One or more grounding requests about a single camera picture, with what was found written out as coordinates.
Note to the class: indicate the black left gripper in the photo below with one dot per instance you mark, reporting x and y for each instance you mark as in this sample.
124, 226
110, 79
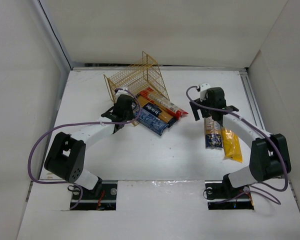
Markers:
112, 116

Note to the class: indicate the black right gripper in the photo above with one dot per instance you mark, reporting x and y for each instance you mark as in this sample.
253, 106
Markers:
212, 110

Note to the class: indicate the dark blue pasta box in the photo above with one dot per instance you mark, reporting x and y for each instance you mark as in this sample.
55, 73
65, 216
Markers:
152, 122

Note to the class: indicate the starry blue spaghetti bag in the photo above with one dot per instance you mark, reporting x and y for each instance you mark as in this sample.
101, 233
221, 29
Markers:
213, 134

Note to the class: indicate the red end spaghetti bag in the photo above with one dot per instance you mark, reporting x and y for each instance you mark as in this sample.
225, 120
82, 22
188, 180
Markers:
161, 101

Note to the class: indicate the yellow end spaghetti bag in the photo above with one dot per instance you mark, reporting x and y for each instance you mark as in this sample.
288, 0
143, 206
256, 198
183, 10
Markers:
231, 145

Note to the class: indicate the blue label spaghetti bag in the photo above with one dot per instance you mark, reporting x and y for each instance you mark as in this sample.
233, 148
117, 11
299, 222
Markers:
156, 111

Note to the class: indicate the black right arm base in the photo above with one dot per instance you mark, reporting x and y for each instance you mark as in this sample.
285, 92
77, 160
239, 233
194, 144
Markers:
221, 195

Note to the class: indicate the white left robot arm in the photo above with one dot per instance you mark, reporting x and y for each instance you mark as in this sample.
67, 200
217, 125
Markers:
66, 156

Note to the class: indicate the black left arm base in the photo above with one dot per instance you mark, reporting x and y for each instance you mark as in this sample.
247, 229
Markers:
102, 199

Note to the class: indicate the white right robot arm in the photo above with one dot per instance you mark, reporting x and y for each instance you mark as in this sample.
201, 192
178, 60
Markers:
269, 161

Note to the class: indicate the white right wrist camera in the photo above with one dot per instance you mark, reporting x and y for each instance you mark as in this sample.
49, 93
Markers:
202, 89

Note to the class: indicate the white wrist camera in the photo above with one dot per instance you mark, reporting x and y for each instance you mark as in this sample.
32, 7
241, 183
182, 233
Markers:
121, 91
202, 89

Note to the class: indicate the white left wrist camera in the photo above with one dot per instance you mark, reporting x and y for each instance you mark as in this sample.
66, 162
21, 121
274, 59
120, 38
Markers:
121, 91

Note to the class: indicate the gold wire shelf rack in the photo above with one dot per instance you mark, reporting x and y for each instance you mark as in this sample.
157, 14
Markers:
137, 77

